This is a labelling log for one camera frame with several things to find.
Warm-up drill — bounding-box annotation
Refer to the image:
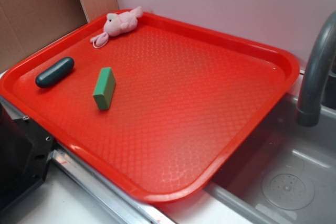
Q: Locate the pink plush toy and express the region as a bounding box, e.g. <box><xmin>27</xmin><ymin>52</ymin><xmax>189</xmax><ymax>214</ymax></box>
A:
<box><xmin>90</xmin><ymin>6</ymin><xmax>143</xmax><ymax>49</ymax></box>

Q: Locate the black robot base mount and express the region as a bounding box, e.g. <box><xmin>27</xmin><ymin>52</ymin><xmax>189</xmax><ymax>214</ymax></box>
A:
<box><xmin>1</xmin><ymin>106</ymin><xmax>55</xmax><ymax>213</ymax></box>

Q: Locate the red plastic tray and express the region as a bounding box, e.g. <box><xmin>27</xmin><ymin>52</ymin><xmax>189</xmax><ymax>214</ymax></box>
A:
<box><xmin>1</xmin><ymin>13</ymin><xmax>300</xmax><ymax>203</ymax></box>

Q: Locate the dark green plastic pickle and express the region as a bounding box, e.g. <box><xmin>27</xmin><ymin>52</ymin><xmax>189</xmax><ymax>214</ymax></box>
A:
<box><xmin>35</xmin><ymin>57</ymin><xmax>75</xmax><ymax>88</ymax></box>

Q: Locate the grey toy sink basin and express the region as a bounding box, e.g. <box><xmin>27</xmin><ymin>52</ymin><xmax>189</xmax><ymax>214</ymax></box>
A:
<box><xmin>203</xmin><ymin>70</ymin><xmax>336</xmax><ymax>224</ymax></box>

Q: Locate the silver metal rail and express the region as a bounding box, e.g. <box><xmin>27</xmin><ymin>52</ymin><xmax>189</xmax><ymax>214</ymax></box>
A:
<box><xmin>0</xmin><ymin>95</ymin><xmax>177</xmax><ymax>224</ymax></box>

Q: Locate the brown cardboard panel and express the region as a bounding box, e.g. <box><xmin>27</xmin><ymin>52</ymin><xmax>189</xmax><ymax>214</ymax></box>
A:
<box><xmin>1</xmin><ymin>0</ymin><xmax>87</xmax><ymax>72</ymax></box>

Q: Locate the green rectangular block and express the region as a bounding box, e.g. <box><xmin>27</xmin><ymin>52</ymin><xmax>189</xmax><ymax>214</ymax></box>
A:
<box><xmin>93</xmin><ymin>67</ymin><xmax>116</xmax><ymax>110</ymax></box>

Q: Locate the grey plastic faucet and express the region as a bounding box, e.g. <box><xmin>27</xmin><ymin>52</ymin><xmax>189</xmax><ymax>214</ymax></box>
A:
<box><xmin>296</xmin><ymin>12</ymin><xmax>335</xmax><ymax>127</ymax></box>

